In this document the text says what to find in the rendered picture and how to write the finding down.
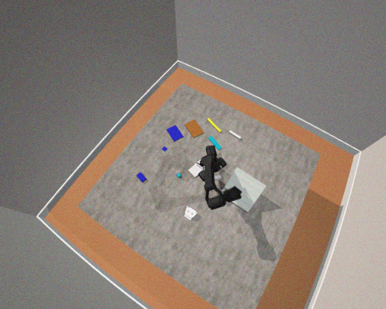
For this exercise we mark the blue flat plate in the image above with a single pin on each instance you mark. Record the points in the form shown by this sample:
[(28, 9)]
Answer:
[(174, 133)]

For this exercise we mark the orange flat plate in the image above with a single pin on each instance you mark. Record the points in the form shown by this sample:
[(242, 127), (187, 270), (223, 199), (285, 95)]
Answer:
[(194, 128)]

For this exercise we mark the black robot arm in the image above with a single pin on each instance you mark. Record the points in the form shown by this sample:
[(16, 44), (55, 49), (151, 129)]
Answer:
[(211, 162)]

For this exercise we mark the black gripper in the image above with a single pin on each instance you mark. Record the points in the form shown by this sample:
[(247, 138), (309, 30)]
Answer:
[(221, 162)]

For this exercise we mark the cyan flat bar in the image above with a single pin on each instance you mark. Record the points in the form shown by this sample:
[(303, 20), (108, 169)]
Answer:
[(214, 142)]

